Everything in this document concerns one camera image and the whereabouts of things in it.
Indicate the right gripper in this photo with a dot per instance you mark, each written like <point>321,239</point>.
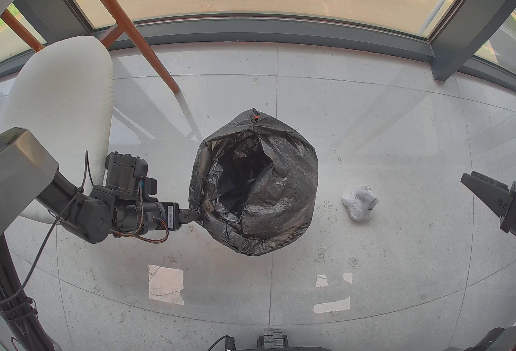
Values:
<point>510,212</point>

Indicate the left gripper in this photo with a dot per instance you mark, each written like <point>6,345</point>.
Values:
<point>153,216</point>

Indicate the black plastic bag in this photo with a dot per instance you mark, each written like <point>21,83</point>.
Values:
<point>278,188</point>

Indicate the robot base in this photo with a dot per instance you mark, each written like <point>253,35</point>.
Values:
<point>273,340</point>

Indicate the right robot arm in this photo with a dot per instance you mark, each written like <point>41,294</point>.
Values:
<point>496,341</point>

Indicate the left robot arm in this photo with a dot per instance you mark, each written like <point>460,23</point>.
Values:
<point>28,176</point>

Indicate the crumpled white paper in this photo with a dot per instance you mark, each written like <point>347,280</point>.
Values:
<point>360,203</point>

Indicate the white chair with wooden legs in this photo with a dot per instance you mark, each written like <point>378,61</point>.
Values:
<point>60,91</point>

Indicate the window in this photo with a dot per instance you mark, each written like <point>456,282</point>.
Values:
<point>258,29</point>

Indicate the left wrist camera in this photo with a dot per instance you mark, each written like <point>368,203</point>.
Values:
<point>149,186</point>

